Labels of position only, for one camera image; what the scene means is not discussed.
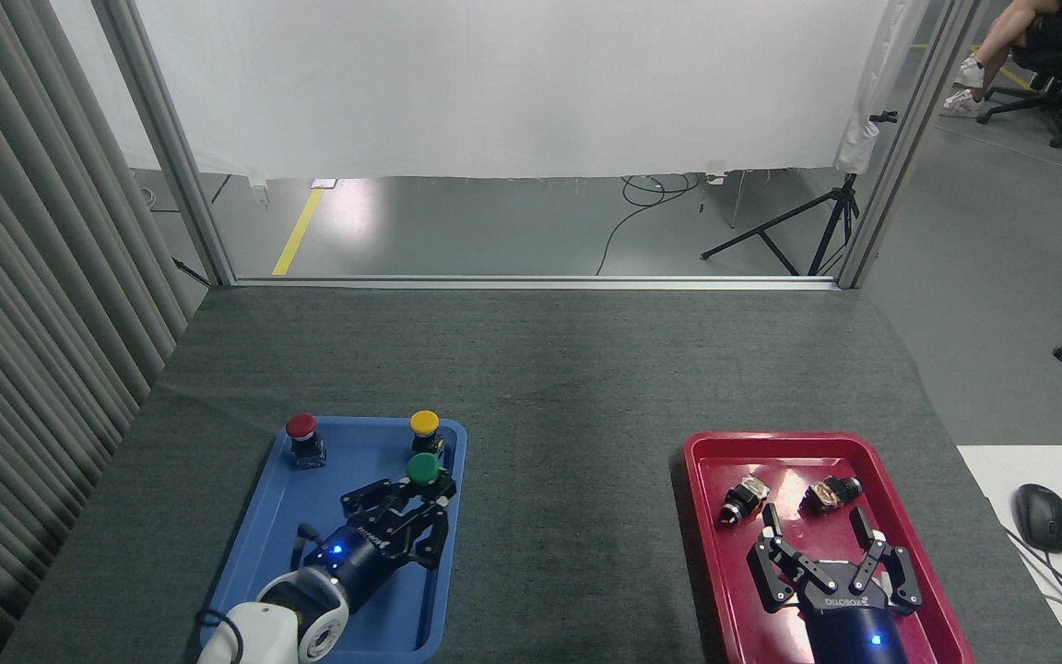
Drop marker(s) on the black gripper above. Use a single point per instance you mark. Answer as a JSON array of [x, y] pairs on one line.
[[854, 636], [360, 553]]

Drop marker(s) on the green push button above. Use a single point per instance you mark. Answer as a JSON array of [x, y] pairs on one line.
[[423, 468]]

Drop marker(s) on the yellow push button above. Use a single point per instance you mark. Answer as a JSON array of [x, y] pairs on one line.
[[424, 422]]

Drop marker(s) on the red push button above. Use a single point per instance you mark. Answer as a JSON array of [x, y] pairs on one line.
[[301, 426]]

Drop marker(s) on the red plastic tray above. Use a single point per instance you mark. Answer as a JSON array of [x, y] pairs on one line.
[[743, 590]]

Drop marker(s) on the blue plastic tray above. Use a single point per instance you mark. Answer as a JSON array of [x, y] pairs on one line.
[[264, 516]]

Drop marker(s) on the white desk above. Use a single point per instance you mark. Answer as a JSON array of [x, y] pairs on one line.
[[1001, 470]]

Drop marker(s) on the black computer mouse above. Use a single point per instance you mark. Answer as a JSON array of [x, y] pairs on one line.
[[1043, 516]]

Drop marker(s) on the black tripod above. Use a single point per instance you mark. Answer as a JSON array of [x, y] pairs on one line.
[[837, 207]]

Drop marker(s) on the grey pleated curtain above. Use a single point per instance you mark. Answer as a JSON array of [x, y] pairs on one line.
[[24, 323]]

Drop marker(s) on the white fabric curtain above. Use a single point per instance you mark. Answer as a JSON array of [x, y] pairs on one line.
[[494, 83]]

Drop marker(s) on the person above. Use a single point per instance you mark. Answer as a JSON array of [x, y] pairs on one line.
[[1001, 37]]

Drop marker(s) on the black and tan switch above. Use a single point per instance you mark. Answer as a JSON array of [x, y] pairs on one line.
[[831, 494]]

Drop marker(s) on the silver aluminium rail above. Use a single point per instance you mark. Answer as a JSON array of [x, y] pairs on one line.
[[531, 281]]

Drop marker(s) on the silver aluminium post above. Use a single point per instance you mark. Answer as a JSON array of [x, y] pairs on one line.
[[167, 138], [909, 138]]

